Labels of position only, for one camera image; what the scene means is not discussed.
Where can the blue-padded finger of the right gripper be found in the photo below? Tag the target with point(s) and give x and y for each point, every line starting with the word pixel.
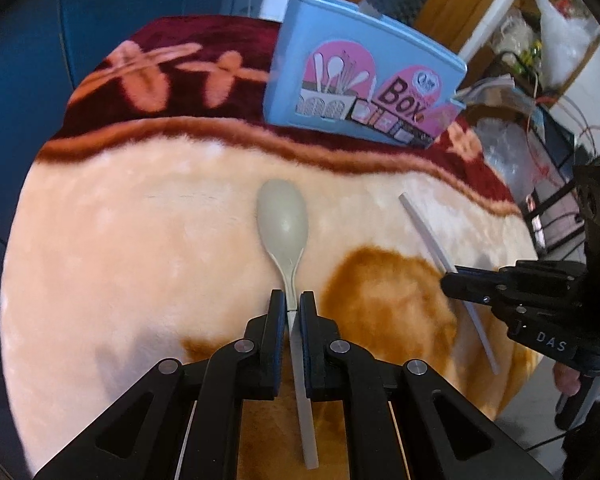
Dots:
pixel 474 285

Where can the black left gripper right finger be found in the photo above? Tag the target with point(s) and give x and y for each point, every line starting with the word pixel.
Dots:
pixel 317 333

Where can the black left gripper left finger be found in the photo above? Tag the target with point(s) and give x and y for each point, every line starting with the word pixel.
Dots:
pixel 267 331

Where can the white chopstick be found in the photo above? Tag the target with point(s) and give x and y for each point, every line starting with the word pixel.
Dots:
pixel 435 249

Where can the grey long-handled spoon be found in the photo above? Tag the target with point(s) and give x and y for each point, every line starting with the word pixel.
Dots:
pixel 283 227

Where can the right hand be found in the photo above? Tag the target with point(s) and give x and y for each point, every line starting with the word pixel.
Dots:
pixel 566 379

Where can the black metal rack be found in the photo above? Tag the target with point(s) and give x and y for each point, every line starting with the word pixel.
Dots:
pixel 551 210

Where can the red and peach plush blanket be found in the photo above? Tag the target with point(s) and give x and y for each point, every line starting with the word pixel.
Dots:
pixel 135 236

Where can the clear plastic bags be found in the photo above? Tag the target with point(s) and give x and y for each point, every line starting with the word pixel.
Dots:
pixel 534 54

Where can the light blue utensil box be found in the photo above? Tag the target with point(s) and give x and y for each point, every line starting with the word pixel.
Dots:
pixel 338 70

